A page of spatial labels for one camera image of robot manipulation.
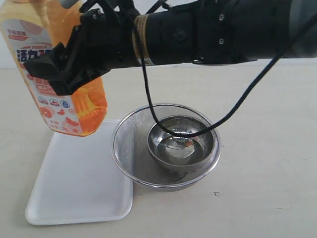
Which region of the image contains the white rectangular plastic tray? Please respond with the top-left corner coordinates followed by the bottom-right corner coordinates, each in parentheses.
top-left (25, 120), bottom-right (133, 226)

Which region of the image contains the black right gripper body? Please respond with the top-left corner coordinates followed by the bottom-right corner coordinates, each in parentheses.
top-left (61, 0), bottom-right (139, 82)

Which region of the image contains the orange dish soap pump bottle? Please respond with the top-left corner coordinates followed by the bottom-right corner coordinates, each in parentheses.
top-left (0, 0), bottom-right (107, 136)

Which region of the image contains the steel mesh strainer basket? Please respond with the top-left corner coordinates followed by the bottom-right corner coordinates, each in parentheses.
top-left (111, 103), bottom-right (221, 192)

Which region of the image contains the small stainless steel bowl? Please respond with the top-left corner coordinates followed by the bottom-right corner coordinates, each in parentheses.
top-left (147, 115), bottom-right (215, 170)

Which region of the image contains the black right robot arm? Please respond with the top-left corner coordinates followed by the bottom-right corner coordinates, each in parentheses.
top-left (23, 0), bottom-right (317, 96)

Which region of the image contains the black right camera cable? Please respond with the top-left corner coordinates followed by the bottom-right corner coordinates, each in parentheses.
top-left (128, 0), bottom-right (317, 138)

